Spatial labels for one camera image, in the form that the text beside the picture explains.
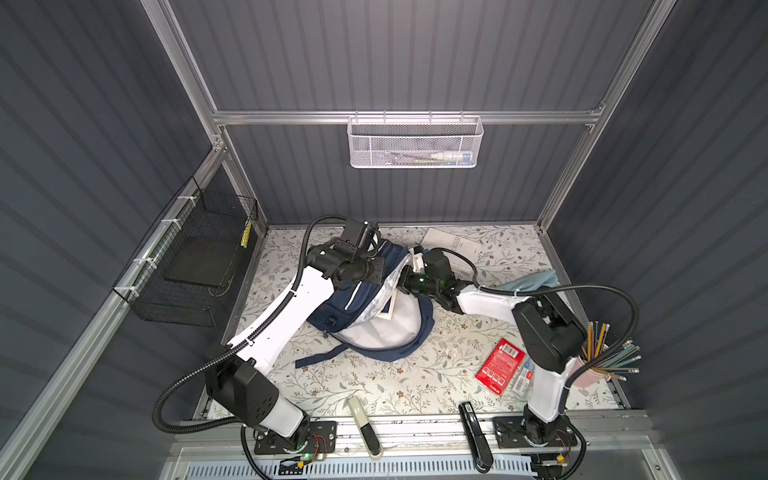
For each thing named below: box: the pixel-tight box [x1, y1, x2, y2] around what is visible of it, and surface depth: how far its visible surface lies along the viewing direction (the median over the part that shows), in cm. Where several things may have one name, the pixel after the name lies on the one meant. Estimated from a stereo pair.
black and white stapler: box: [348, 395, 383, 460], surface depth 74 cm
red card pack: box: [475, 338, 526, 396], surface depth 85 cm
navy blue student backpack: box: [295, 240, 436, 368], surface depth 87 cm
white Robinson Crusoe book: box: [420, 228, 482, 263], surface depth 114 cm
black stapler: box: [458, 401, 494, 474], surface depth 71 cm
